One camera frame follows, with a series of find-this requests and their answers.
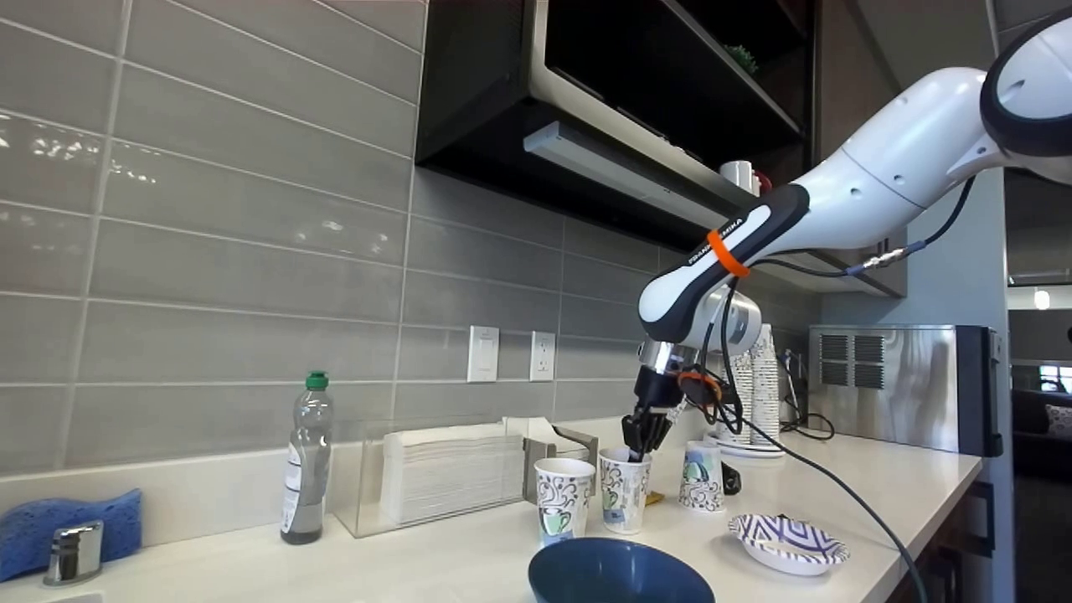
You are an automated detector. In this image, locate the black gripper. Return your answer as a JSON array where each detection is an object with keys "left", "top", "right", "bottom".
[{"left": 620, "top": 340, "right": 683, "bottom": 462}]

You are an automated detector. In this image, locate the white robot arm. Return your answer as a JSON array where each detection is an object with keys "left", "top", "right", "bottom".
[{"left": 636, "top": 10, "right": 1072, "bottom": 356}]

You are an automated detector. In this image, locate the upside-down patterned paper cup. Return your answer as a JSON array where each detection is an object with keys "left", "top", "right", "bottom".
[{"left": 678, "top": 442, "right": 723, "bottom": 512}]

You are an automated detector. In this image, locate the small black object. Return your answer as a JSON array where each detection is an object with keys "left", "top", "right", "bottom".
[{"left": 719, "top": 462, "right": 742, "bottom": 496}]

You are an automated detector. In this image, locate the stack of paper cups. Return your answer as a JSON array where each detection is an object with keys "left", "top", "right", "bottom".
[{"left": 718, "top": 329, "right": 780, "bottom": 456}]

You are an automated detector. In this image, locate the dark blue bowl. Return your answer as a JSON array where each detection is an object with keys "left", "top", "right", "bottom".
[{"left": 525, "top": 534, "right": 718, "bottom": 603}]

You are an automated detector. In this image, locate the stainless steel appliance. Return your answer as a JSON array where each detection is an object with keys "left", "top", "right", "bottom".
[{"left": 806, "top": 326, "right": 1001, "bottom": 456}]

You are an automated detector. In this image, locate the black upper cabinet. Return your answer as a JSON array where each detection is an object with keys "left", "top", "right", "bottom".
[{"left": 412, "top": 0, "right": 907, "bottom": 300}]

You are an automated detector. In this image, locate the clear dish soap bottle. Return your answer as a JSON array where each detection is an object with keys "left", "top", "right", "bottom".
[{"left": 280, "top": 370, "right": 333, "bottom": 547}]

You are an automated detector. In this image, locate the chrome soap dispenser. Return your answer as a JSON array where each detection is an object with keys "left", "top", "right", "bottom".
[{"left": 43, "top": 518, "right": 104, "bottom": 586}]

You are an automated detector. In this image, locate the blue sponge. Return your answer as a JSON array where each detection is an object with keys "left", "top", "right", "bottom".
[{"left": 0, "top": 490, "right": 142, "bottom": 584}]

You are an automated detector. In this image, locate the white wall outlet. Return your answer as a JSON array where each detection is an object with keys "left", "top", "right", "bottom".
[{"left": 528, "top": 330, "right": 554, "bottom": 383}]

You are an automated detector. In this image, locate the white light switch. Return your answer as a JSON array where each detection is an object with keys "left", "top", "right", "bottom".
[{"left": 466, "top": 326, "right": 500, "bottom": 383}]

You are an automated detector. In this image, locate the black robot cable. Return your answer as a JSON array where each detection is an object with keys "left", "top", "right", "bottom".
[{"left": 712, "top": 170, "right": 982, "bottom": 603}]

